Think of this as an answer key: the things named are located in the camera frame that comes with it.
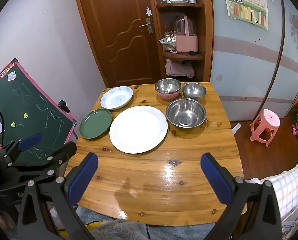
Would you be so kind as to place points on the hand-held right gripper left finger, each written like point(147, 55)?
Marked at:
point(82, 177)

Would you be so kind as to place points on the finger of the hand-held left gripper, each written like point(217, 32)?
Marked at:
point(30, 140)
point(64, 152)

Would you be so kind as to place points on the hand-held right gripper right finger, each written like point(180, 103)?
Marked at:
point(216, 180)

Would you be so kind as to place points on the green plate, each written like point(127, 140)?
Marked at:
point(96, 123)

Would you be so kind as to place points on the large steel bowl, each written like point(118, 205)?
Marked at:
point(185, 113)

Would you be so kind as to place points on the large white plate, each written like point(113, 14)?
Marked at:
point(138, 130)

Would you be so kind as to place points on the blue floral plate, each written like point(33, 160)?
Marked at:
point(116, 98)

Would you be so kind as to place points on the small steel bowl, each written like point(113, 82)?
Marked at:
point(194, 90)

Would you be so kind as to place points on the pink bowl with steel lining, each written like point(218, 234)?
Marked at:
point(167, 87)

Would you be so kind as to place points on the white paper strip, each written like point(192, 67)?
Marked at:
point(236, 128)

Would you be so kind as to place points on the checkered cloth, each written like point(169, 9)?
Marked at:
point(288, 187)

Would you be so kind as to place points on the pink plastic stool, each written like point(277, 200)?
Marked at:
point(266, 122)

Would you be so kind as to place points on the pale blue sliding wardrobe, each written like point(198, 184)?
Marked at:
point(243, 67)

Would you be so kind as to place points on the pink cloth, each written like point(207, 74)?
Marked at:
point(178, 68)

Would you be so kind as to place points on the brown wooden door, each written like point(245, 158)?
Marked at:
point(119, 35)

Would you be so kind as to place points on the pink basket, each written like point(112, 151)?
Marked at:
point(186, 42)

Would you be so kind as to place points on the crumpled silver foil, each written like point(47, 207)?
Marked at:
point(167, 41)

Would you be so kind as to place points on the white door hook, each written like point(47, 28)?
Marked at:
point(148, 11)

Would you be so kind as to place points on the green chalkboard with pink frame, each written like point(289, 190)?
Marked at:
point(26, 97)

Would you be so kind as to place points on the wall poster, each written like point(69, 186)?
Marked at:
point(247, 2)

